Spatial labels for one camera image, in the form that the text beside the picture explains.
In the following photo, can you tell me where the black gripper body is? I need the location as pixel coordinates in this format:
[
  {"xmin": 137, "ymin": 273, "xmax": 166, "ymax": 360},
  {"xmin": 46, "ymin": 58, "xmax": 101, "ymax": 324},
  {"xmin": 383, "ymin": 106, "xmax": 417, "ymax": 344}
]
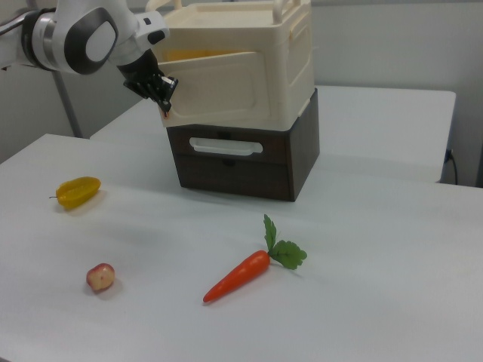
[{"xmin": 115, "ymin": 49, "xmax": 167, "ymax": 103}]

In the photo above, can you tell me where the cream cabinet door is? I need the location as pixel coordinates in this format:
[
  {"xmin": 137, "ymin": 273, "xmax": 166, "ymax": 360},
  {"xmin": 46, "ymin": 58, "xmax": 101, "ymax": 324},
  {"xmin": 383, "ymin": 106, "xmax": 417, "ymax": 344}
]
[{"xmin": 157, "ymin": 51, "xmax": 273, "ymax": 127}]

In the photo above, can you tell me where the cream plastic cabinet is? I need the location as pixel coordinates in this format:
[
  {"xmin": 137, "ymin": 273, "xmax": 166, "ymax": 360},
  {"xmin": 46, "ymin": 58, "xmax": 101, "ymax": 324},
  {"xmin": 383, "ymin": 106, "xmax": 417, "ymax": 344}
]
[{"xmin": 145, "ymin": 0, "xmax": 316, "ymax": 131}]

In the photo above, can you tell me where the grey metal pole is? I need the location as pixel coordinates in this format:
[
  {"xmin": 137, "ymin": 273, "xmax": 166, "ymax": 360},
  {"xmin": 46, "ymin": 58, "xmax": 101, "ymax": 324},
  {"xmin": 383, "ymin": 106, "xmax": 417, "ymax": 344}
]
[{"xmin": 51, "ymin": 69, "xmax": 83, "ymax": 139}]

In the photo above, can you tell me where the plain dark brown drawer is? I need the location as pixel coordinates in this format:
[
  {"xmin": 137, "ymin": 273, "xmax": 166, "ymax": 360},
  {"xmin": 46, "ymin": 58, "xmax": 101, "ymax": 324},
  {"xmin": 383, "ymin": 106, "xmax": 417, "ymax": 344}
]
[{"xmin": 175, "ymin": 153, "xmax": 293, "ymax": 200}]

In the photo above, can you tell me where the yellow toy pepper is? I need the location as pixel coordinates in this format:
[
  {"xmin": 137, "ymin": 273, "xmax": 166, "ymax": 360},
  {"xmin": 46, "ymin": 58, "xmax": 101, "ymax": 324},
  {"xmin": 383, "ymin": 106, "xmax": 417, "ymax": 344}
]
[{"xmin": 48, "ymin": 176, "xmax": 102, "ymax": 210}]

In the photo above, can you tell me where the dark brown drawer box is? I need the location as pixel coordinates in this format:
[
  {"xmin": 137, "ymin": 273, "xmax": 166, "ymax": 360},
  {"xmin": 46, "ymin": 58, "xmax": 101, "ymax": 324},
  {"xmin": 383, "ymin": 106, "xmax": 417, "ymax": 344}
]
[{"xmin": 165, "ymin": 87, "xmax": 321, "ymax": 203}]

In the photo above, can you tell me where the red toy fruit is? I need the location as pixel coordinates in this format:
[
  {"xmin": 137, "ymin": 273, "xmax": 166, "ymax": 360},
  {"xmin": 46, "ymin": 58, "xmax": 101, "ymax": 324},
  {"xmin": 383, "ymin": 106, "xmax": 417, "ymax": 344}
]
[{"xmin": 85, "ymin": 262, "xmax": 115, "ymax": 292}]

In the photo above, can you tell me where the orange toy carrot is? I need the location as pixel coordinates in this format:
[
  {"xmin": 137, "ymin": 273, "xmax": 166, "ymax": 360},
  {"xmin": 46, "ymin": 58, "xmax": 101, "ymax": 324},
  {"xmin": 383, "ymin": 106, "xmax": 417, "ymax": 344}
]
[{"xmin": 202, "ymin": 213, "xmax": 309, "ymax": 305}]

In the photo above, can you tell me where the white drawer handle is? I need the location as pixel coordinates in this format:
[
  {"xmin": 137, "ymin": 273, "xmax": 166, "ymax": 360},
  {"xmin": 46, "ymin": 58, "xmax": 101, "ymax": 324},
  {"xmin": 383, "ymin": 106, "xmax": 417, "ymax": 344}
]
[{"xmin": 188, "ymin": 137, "xmax": 264, "ymax": 156}]

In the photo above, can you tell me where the dark brown drawer with handle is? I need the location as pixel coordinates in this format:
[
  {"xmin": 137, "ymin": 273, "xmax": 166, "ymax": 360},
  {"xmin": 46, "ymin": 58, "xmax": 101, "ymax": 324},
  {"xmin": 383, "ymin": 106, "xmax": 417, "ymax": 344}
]
[{"xmin": 166, "ymin": 126, "xmax": 294, "ymax": 166}]

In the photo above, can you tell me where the black power cable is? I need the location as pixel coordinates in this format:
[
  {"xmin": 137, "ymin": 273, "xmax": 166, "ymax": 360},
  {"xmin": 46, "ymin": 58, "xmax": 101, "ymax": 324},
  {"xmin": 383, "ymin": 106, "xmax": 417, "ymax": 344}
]
[{"xmin": 445, "ymin": 149, "xmax": 460, "ymax": 186}]

